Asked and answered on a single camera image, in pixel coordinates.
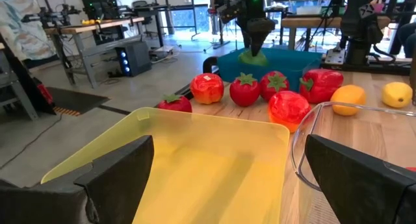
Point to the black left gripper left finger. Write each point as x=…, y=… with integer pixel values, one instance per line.
x=120, y=178

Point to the red toy bell pepper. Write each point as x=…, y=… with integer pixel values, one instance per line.
x=321, y=84

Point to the person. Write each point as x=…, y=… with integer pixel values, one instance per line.
x=408, y=39

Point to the black office chair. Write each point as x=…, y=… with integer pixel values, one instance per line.
x=143, y=9

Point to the wooden desk grey legs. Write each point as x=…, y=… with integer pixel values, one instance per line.
x=97, y=24

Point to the black desk-mounted robot arm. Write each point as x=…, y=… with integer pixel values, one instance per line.
x=52, y=14

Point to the red toy strawberry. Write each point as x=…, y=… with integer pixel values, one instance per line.
x=177, y=104
x=274, y=86

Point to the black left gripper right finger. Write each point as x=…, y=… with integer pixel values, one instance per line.
x=357, y=185

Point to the translucent yellow plastic bin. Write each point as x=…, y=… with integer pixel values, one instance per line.
x=211, y=172

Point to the black floor mat orange stripes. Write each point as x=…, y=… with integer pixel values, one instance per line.
x=76, y=99

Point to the green toy bell pepper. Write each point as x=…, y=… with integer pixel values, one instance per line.
x=250, y=59

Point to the black computer tower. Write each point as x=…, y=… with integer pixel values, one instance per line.
x=136, y=58

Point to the wooden workbench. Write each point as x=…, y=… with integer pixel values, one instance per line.
x=312, y=22

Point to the toy orange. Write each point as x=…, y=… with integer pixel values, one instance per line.
x=347, y=97

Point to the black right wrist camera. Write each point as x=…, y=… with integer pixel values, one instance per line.
x=229, y=11

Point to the red yellow toy apple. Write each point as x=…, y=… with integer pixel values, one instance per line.
x=287, y=110
x=244, y=92
x=207, y=89

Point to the teal fabric basket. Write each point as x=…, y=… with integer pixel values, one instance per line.
x=286, y=65

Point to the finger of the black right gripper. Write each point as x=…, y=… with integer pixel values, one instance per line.
x=262, y=44
x=255, y=46

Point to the leaf-pattern wall hanging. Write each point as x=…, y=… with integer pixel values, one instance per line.
x=22, y=22

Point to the yellow toy lemon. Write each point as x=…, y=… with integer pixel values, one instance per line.
x=396, y=94

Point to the clear plastic bin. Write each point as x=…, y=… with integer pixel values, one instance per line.
x=357, y=136

